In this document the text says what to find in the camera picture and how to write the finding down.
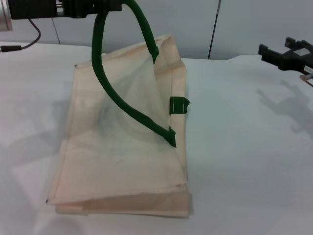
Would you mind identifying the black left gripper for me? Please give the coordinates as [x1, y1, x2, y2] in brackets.
[9, 0, 123, 20]

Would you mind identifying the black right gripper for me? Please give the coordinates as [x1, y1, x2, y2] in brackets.
[258, 36, 313, 74]

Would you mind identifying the white handbag with green handles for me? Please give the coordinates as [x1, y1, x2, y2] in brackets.
[45, 0, 193, 219]

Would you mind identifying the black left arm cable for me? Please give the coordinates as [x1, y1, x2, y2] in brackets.
[0, 19, 42, 53]

